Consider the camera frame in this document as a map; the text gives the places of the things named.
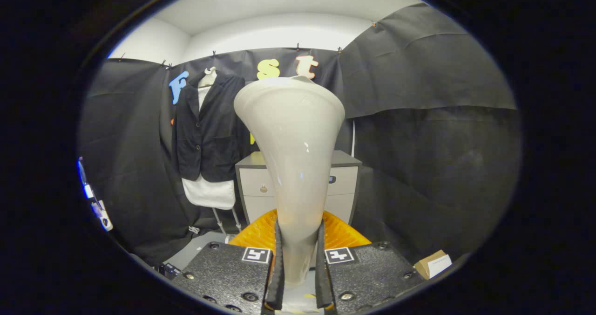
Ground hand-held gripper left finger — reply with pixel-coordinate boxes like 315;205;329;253
177;209;285;315

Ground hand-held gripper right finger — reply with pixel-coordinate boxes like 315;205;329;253
316;210;427;313

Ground white garment steamer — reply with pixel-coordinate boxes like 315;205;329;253
234;76;346;288

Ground black jacket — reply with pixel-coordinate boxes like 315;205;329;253
172;73;247;183

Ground grey cabinet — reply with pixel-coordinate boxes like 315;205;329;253
235;150;363;227

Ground cardboard box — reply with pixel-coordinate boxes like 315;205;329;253
413;250;453;281

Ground small dark object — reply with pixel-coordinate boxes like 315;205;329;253
156;263;182;279

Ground white and blue object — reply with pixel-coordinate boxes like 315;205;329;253
77;157;114;233

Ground black backdrop cloth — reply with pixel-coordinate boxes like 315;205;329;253
78;3;520;264

